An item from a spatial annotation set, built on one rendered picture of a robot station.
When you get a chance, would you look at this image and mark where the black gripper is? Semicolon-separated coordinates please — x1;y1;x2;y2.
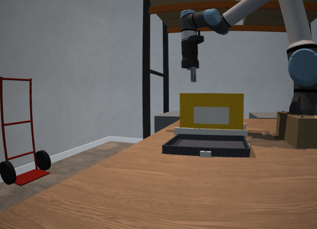
181;30;204;82

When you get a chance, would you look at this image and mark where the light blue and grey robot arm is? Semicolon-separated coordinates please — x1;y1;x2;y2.
180;0;317;115

